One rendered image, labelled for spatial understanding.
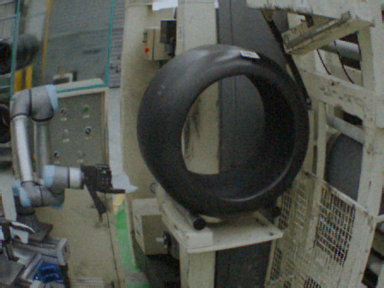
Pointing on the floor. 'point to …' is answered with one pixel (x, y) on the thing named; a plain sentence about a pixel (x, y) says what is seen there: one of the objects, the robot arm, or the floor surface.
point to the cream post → (199, 129)
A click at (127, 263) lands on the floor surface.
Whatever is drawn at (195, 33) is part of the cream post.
